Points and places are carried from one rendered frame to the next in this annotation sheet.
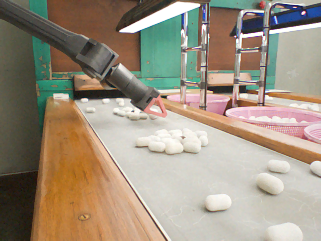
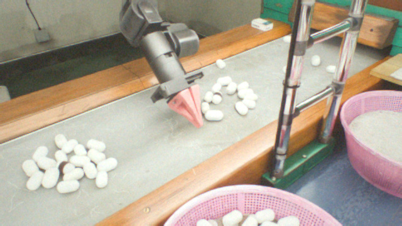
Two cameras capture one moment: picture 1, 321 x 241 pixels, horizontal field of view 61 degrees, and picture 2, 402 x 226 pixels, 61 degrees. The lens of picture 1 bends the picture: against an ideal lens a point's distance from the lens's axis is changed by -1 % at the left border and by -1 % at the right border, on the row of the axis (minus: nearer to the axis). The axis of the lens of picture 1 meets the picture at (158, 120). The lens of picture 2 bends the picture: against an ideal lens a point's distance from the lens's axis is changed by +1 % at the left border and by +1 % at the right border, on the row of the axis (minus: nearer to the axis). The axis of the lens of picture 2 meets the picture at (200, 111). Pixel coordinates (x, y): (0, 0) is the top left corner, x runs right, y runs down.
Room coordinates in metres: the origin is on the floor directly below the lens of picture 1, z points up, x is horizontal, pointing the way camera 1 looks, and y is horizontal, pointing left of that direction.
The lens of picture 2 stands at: (0.62, -0.53, 1.15)
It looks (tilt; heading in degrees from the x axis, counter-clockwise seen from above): 34 degrees down; 71
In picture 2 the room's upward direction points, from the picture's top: straight up
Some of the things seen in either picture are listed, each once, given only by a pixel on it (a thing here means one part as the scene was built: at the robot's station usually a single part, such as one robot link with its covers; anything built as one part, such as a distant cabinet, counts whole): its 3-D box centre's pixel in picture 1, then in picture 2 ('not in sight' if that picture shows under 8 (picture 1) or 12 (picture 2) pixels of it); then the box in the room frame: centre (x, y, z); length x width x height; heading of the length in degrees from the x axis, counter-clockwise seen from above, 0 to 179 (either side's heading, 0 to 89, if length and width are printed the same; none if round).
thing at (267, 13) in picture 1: (266, 67); not in sight; (1.09, -0.42, 0.90); 0.20 x 0.19 x 0.45; 21
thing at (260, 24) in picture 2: (60, 96); (262, 24); (1.16, 0.41, 0.77); 0.06 x 0.04 x 0.02; 111
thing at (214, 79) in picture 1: (227, 79); not in sight; (1.55, -0.39, 0.83); 0.30 x 0.06 x 0.07; 111
